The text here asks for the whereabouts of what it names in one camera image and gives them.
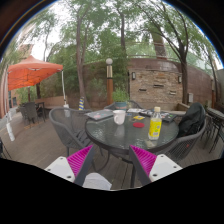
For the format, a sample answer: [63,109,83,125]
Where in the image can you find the grey wicker chair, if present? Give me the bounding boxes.
[163,114,209,164]
[48,106,101,158]
[103,99,143,112]

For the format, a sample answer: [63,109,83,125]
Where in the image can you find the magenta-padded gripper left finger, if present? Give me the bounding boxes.
[44,144,97,187]

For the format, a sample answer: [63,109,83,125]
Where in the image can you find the black jacket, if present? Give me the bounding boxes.
[177,101,207,138]

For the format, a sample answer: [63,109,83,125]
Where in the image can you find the white mug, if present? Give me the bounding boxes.
[112,109,127,126]

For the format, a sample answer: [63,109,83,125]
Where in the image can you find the orange canopy tent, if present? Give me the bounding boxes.
[7,54,68,108]

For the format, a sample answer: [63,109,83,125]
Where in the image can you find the grey laptop with stickers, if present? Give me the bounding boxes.
[84,109,116,122]

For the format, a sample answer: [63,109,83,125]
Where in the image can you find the black bar table and stools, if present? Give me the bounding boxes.
[204,107,224,154]

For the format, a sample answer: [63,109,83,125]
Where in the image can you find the clear bottle with yellow label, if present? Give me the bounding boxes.
[148,106,163,141]

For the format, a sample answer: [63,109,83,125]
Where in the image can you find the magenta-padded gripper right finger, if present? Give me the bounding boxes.
[128,144,184,187]

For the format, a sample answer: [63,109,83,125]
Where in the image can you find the globe lamp post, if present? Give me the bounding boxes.
[105,57,115,107]

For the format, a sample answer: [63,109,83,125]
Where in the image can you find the group of dark patio chairs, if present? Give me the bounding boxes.
[18,101,47,126]

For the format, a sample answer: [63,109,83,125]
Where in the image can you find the blue yellow striped cone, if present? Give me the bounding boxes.
[78,96,86,111]

